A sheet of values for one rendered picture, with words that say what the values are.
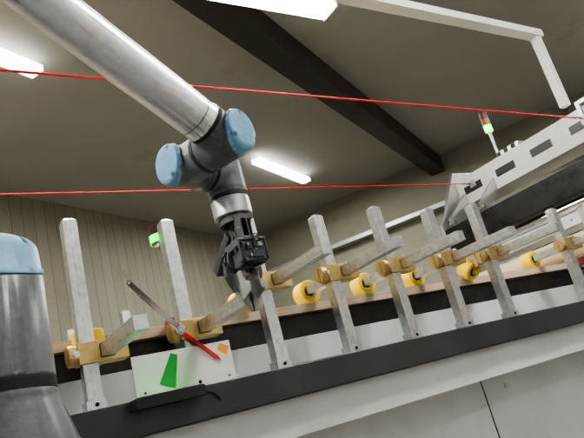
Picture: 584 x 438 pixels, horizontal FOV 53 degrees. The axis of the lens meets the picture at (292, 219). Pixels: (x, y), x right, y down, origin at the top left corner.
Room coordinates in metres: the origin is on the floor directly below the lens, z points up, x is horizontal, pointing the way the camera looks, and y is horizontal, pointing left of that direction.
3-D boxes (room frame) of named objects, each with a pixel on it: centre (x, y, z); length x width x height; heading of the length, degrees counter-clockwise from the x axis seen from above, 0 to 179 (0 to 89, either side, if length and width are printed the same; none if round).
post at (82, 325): (1.36, 0.54, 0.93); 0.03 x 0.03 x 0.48; 35
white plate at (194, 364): (1.47, 0.35, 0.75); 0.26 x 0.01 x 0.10; 125
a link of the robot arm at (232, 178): (1.28, 0.13, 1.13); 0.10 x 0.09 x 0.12; 144
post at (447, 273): (2.09, -0.48, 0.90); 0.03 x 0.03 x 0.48; 35
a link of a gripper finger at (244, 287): (1.27, 0.14, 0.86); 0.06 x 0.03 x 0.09; 35
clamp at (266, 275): (1.67, 0.11, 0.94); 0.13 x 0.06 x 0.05; 125
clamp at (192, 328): (1.52, 0.32, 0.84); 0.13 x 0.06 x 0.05; 125
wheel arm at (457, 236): (1.94, -0.33, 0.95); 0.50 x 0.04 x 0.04; 35
